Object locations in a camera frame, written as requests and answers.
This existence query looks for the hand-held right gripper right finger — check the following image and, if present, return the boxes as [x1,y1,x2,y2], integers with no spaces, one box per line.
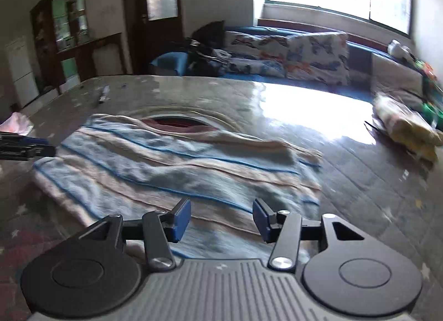
[253,198,365,270]

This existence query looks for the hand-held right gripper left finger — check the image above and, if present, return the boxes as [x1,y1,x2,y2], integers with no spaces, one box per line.
[79,198,192,271]

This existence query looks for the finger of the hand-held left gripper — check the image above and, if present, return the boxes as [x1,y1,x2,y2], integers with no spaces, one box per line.
[0,144,58,161]
[0,133,49,146]

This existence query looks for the blue beige striped towel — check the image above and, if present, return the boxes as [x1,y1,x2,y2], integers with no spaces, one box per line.
[33,113,324,259]

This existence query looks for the white pink plastic bag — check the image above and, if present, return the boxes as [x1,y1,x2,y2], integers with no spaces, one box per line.
[0,112,33,135]

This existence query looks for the white cabinet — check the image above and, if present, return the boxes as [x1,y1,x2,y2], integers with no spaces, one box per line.
[5,37,39,107]

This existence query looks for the round black induction hob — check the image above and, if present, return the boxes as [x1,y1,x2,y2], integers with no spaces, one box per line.
[133,108,243,133]

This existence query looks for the wooden display cabinet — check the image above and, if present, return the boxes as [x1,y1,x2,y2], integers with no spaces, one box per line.
[29,0,123,95]

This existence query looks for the blue sofa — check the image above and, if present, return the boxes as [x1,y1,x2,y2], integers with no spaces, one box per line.
[150,25,443,107]

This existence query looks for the dark wooden door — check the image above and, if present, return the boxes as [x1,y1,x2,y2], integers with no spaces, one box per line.
[121,0,184,74]

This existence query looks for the butterfly print cushion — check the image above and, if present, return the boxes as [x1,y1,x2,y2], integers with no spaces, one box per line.
[223,30,289,77]

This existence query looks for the folded yellow cloth in plastic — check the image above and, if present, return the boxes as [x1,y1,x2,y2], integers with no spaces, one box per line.
[372,93,443,162]

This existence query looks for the large butterfly print pillow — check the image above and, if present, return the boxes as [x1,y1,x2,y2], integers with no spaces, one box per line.
[285,31,348,86]

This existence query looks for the black bag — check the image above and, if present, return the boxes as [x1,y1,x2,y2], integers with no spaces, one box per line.
[171,21,229,77]

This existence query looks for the grey cushion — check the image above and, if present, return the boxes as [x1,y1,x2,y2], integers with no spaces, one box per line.
[370,53,424,100]

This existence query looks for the green bowl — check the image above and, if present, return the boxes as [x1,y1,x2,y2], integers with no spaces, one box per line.
[422,103,443,124]

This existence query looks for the white plush toy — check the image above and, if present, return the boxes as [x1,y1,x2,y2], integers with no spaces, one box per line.
[388,40,414,60]

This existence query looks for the orange green toy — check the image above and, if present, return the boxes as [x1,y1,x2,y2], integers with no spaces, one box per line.
[413,60,438,81]

